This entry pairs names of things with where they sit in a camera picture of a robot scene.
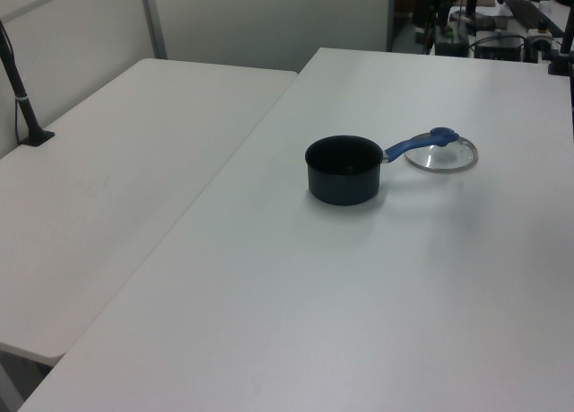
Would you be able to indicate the black pole with white tape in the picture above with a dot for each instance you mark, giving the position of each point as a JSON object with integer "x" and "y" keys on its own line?
{"x": 18, "y": 93}

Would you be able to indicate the black clamped camera pole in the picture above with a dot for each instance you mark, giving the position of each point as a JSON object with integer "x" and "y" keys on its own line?
{"x": 564, "y": 39}

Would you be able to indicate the monitor stand with round base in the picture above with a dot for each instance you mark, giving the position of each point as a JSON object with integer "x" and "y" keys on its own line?
{"x": 473, "y": 12}

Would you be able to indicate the black keyboard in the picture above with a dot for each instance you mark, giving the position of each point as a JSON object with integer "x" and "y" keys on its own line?
{"x": 529, "y": 12}

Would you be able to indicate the black electronics box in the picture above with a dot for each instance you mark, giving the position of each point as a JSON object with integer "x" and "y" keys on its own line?
{"x": 498, "y": 47}

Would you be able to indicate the grey partition post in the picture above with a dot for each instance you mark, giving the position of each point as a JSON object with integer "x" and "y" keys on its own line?
{"x": 153, "y": 21}

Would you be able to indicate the glass lid with blue knob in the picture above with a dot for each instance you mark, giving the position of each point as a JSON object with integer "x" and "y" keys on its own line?
{"x": 448, "y": 161}

